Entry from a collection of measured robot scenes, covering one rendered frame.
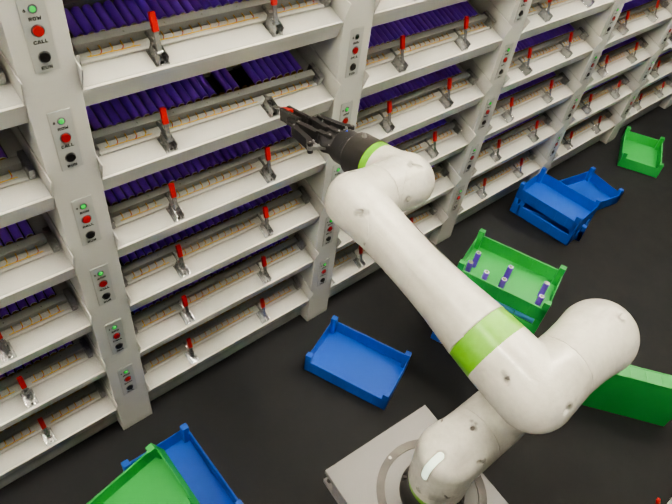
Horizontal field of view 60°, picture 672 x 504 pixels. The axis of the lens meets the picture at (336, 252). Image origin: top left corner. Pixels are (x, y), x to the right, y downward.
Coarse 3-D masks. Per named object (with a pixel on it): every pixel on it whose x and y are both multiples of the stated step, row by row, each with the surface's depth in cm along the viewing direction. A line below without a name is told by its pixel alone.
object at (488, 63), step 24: (504, 0) 176; (528, 0) 178; (504, 48) 186; (504, 72) 195; (480, 120) 205; (480, 144) 216; (456, 168) 219; (456, 192) 228; (456, 216) 242; (432, 240) 247
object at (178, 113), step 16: (272, 80) 138; (288, 80) 140; (304, 80) 144; (224, 96) 131; (240, 96) 133; (256, 96) 137; (176, 112) 125; (192, 112) 127; (112, 128) 118; (128, 128) 119; (144, 128) 122
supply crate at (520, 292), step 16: (480, 240) 196; (464, 256) 189; (480, 256) 197; (496, 256) 198; (512, 256) 195; (528, 256) 192; (464, 272) 184; (480, 272) 191; (496, 272) 192; (512, 272) 193; (528, 272) 194; (544, 272) 192; (560, 272) 187; (496, 288) 181; (512, 288) 188; (528, 288) 189; (512, 304) 181; (528, 304) 178; (544, 304) 175
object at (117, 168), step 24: (312, 48) 144; (288, 96) 141; (312, 96) 144; (192, 120) 128; (216, 120) 130; (240, 120) 133; (264, 120) 135; (96, 144) 114; (120, 144) 119; (144, 144) 121; (192, 144) 125; (216, 144) 130; (120, 168) 117; (144, 168) 120
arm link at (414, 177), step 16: (384, 144) 113; (368, 160) 111; (384, 160) 107; (400, 160) 106; (416, 160) 107; (400, 176) 104; (416, 176) 105; (432, 176) 108; (400, 192) 103; (416, 192) 106; (400, 208) 105
